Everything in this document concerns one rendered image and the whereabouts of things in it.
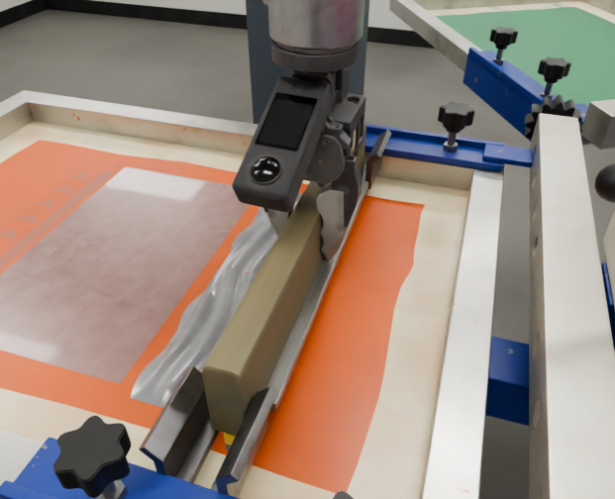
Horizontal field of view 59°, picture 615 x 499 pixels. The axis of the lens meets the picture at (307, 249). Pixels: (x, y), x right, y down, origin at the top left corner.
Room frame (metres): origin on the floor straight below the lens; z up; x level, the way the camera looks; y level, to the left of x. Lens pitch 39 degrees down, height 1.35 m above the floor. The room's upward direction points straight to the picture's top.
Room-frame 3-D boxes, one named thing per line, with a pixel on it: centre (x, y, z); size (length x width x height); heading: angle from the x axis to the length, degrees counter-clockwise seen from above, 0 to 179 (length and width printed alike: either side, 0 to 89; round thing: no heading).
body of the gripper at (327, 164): (0.46, -0.01, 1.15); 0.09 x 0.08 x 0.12; 162
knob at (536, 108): (0.70, -0.34, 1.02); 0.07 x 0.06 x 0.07; 72
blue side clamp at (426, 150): (0.69, -0.12, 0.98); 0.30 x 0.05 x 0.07; 72
